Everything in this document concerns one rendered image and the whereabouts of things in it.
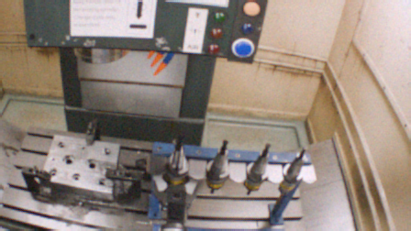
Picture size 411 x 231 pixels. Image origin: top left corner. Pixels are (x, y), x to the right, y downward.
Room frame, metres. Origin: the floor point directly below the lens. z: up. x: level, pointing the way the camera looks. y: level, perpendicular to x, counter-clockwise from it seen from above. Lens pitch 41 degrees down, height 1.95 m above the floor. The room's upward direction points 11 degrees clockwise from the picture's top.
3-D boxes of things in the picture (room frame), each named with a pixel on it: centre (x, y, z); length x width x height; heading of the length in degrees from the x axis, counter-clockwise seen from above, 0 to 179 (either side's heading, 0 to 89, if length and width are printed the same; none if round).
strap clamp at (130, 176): (0.71, 0.24, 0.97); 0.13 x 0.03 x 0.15; 97
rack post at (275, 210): (0.72, -0.33, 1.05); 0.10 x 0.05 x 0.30; 7
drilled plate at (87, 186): (0.72, 0.42, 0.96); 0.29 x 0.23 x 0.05; 97
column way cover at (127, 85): (1.13, 0.34, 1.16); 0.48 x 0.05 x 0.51; 97
